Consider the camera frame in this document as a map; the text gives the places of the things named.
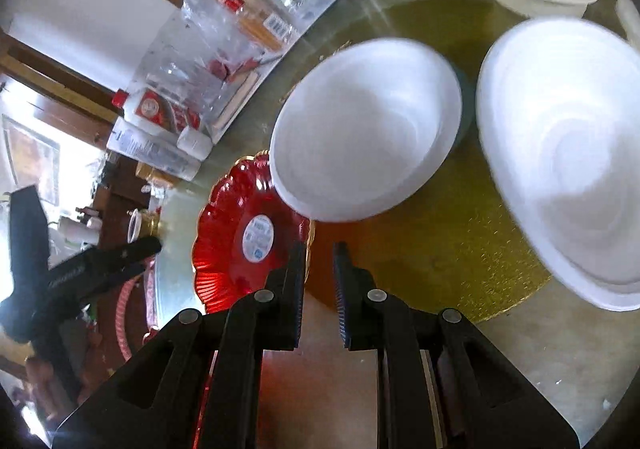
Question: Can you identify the small white pill bottle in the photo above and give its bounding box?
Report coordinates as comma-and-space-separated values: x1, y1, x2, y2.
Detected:
176, 126, 213, 162

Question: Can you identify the red white box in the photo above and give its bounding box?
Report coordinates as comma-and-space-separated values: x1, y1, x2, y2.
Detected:
112, 87, 201, 142

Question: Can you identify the red scalloped plate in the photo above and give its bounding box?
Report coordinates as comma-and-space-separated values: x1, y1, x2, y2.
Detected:
191, 151, 314, 313

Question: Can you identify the gold round turntable mat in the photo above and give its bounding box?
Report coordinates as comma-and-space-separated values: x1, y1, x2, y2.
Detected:
278, 0, 557, 325

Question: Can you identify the white lotion bottle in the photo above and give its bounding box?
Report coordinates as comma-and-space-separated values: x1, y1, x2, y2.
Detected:
106, 118, 201, 182

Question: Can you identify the white foam bowl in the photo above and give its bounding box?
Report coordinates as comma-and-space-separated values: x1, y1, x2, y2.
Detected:
269, 38, 463, 223
476, 17, 639, 311

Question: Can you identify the clear plastic packaging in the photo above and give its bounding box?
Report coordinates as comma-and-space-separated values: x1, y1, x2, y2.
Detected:
144, 0, 304, 122

